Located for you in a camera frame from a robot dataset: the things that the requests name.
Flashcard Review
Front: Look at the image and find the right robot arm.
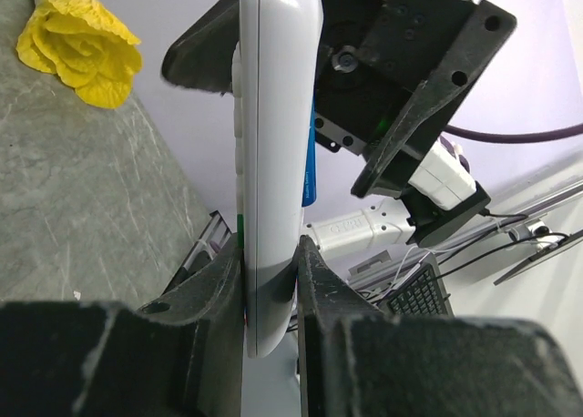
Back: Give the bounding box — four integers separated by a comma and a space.
161, 0, 517, 268

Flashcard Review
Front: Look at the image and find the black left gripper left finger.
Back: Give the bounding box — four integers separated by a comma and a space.
1, 242, 244, 416

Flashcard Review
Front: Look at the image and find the black keyboard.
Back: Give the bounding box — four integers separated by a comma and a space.
379, 258, 454, 316

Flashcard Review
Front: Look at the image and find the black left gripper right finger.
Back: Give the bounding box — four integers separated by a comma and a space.
297, 237, 582, 416

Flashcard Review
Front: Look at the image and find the blue battery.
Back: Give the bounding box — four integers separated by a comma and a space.
302, 106, 317, 208

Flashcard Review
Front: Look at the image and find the white remote with orange button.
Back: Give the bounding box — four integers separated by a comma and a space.
231, 0, 323, 358

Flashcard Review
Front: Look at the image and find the aluminium table frame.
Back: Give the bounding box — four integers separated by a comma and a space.
162, 210, 232, 294

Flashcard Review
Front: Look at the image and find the yellow toy cabbage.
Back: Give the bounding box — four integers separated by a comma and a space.
16, 0, 142, 109

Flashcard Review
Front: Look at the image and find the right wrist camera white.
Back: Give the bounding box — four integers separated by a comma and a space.
408, 137, 476, 210

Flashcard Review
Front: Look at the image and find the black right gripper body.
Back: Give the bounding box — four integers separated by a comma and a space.
315, 0, 517, 158

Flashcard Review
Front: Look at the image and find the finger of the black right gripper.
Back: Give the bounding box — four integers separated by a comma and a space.
160, 0, 240, 94
351, 81, 474, 198

